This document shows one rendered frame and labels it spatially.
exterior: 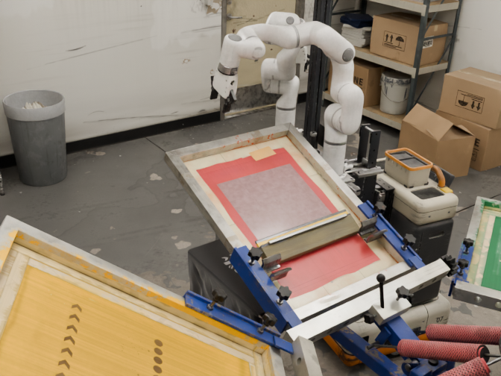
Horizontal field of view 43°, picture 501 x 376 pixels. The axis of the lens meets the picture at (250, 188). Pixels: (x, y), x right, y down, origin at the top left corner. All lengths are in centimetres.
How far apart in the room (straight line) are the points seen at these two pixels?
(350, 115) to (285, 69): 45
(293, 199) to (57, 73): 350
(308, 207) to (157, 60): 375
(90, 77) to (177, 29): 92
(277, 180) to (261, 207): 16
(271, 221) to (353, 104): 60
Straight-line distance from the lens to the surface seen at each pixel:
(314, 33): 238
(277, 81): 294
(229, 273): 237
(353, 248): 225
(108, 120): 580
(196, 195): 216
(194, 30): 599
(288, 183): 237
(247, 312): 224
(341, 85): 253
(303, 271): 210
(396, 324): 200
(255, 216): 220
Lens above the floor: 230
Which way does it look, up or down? 27 degrees down
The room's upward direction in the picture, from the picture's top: 2 degrees clockwise
